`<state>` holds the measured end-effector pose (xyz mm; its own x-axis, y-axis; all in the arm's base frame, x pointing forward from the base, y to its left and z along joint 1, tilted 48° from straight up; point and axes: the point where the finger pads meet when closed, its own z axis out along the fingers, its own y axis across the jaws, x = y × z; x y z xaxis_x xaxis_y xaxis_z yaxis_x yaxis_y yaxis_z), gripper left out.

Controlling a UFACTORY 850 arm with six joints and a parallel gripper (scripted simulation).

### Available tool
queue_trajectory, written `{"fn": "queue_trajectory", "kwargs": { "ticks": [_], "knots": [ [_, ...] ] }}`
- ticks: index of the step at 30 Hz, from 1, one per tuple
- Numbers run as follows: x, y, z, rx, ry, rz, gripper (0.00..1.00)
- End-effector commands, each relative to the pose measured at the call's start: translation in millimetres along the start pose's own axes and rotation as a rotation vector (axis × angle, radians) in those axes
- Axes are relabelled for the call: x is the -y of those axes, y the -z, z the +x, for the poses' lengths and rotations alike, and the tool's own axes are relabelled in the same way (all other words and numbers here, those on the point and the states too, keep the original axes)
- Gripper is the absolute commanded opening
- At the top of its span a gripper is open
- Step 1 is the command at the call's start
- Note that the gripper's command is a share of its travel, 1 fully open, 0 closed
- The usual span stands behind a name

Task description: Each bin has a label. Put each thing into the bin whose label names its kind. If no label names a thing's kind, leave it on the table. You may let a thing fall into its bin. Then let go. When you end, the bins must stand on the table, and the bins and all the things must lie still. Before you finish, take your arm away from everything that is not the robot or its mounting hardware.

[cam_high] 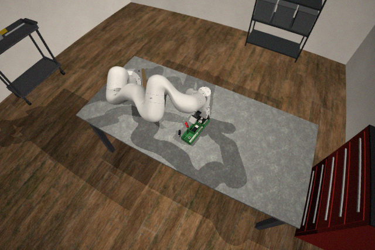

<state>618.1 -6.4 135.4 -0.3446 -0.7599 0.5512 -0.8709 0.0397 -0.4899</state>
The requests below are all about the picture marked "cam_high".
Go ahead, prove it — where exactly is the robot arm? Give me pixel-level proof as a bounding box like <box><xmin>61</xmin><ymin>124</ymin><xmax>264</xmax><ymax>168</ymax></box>
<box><xmin>106</xmin><ymin>66</ymin><xmax>211</xmax><ymax>124</ymax></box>

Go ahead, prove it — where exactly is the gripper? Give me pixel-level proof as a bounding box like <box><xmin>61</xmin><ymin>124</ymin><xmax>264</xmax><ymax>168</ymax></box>
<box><xmin>195</xmin><ymin>108</ymin><xmax>210</xmax><ymax>122</ymax></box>

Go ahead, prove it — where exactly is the green rack of bins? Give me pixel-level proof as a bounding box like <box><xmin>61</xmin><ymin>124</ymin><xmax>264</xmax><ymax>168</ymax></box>
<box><xmin>181</xmin><ymin>119</ymin><xmax>210</xmax><ymax>145</ymax></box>

